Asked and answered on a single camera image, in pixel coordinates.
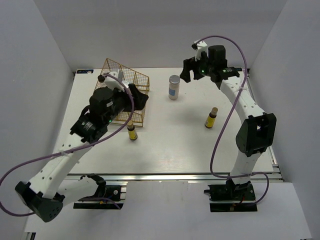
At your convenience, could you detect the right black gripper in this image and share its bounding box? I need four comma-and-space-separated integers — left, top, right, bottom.
179, 51, 214, 83

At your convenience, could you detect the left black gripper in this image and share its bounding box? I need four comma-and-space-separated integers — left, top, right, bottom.
104, 83, 149, 124

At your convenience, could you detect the dark sauce glass bottle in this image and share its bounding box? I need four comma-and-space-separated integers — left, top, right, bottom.
97, 75, 106, 83

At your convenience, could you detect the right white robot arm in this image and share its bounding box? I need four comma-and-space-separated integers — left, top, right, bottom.
180, 41, 277, 201

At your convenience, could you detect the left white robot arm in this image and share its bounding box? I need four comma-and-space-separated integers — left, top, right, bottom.
15, 83, 149, 223

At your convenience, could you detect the white jar near basket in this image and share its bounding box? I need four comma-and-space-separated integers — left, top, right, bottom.
168, 75, 180, 100

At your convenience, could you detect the small yellow bottle left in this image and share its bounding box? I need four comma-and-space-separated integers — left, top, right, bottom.
127, 120, 138, 141

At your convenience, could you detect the small yellow bottle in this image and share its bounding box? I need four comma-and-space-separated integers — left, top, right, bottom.
204, 107, 218, 129
127, 120, 138, 141

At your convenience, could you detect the left blue table sticker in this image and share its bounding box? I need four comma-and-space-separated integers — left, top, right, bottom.
76, 69, 94, 74

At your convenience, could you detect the small yellow bottle right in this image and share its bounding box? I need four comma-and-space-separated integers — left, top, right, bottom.
204, 107, 218, 129

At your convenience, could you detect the gold wire basket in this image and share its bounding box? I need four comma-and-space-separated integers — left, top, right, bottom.
100, 58, 150, 127

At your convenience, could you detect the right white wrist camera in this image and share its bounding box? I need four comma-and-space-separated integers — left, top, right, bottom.
191, 40, 208, 62

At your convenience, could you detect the aluminium front rail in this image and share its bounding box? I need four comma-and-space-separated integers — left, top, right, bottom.
65, 173, 283, 181

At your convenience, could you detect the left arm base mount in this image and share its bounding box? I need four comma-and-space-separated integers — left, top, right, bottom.
73, 183, 127, 210

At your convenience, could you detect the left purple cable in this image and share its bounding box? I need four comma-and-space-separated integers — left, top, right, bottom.
0, 72, 137, 216

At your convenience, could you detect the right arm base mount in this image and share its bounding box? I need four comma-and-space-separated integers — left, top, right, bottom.
203, 184, 258, 213

